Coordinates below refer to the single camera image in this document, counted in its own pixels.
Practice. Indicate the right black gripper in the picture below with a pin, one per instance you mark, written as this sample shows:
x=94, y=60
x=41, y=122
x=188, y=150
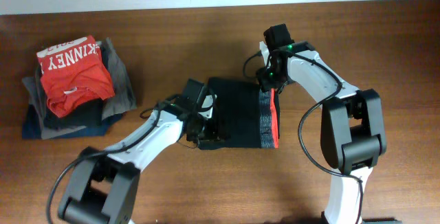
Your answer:
x=266, y=82

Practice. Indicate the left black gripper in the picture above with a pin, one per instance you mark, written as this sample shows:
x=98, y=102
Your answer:
x=190, y=135

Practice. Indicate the black leggings with grey-red waistband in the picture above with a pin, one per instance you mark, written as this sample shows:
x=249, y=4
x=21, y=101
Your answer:
x=246, y=117

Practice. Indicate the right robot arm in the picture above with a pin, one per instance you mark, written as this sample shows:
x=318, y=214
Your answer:
x=352, y=136

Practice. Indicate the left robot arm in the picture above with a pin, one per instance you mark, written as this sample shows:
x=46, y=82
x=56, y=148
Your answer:
x=104, y=183

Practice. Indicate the grey folded garment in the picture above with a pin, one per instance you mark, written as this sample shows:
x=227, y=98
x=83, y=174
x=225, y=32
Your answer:
x=123, y=101

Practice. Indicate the black folded garment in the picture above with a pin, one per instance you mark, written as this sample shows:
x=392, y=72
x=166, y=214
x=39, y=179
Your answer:
x=86, y=114

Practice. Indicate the red folded t-shirt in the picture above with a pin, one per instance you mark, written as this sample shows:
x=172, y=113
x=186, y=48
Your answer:
x=72, y=73

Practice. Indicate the navy blue folded garment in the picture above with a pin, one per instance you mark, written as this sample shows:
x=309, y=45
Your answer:
x=31, y=128

